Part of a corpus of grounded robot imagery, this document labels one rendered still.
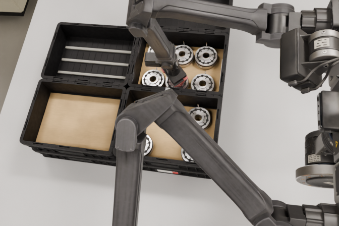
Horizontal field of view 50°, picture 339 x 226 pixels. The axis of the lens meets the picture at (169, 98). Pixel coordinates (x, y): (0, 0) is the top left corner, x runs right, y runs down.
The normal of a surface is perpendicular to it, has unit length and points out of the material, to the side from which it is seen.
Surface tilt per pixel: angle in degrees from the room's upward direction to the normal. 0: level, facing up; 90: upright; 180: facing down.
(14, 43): 0
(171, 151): 0
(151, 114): 38
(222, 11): 23
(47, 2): 0
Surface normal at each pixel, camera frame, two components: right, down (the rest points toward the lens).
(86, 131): -0.11, -0.40
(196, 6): 0.19, -0.15
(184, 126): -0.07, 0.29
